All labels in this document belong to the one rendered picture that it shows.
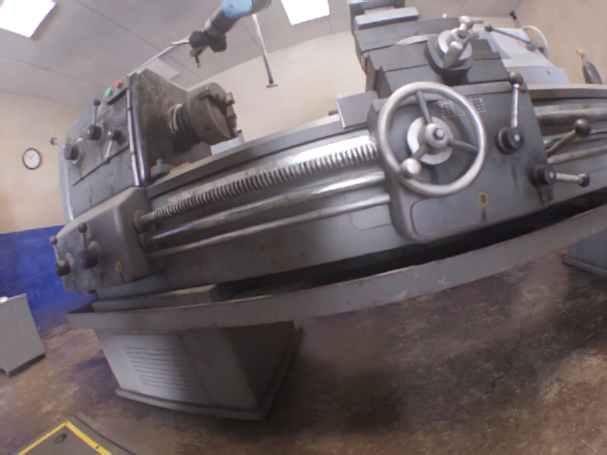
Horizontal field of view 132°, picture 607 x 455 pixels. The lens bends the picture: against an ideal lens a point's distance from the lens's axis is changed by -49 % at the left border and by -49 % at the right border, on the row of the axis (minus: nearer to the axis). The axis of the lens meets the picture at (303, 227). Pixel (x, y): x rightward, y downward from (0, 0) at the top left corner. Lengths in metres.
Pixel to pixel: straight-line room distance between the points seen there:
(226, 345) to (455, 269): 0.64
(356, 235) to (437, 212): 0.25
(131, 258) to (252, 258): 0.36
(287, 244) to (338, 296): 0.24
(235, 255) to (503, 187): 0.70
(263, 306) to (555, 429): 0.79
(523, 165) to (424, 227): 0.28
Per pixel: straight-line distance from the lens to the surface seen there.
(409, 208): 0.52
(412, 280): 0.54
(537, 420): 0.82
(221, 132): 1.00
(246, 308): 0.60
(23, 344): 2.63
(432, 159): 0.49
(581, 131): 0.62
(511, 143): 0.57
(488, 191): 0.58
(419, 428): 0.79
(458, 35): 0.54
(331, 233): 0.68
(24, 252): 4.10
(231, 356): 0.83
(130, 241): 0.82
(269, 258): 0.73
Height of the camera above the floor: 0.62
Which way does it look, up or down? 4 degrees down
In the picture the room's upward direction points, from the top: 14 degrees counter-clockwise
